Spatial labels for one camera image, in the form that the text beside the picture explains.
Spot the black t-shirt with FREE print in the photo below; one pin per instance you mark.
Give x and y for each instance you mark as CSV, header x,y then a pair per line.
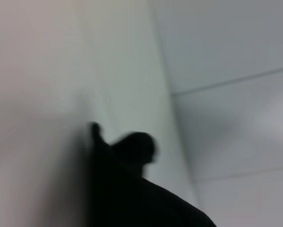
x,y
131,189

